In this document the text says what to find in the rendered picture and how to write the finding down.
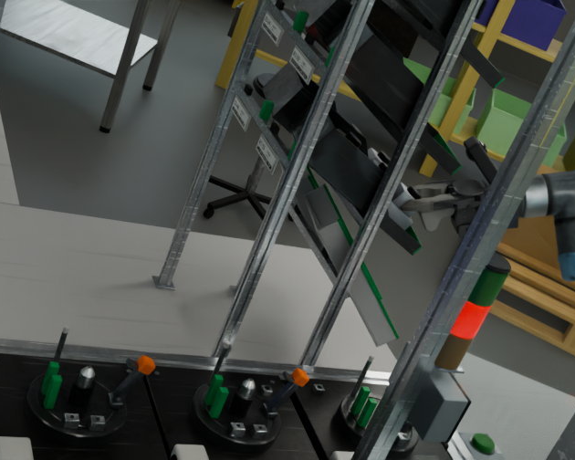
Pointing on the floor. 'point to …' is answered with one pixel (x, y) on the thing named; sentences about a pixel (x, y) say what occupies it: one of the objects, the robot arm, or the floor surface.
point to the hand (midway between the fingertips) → (405, 197)
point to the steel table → (90, 40)
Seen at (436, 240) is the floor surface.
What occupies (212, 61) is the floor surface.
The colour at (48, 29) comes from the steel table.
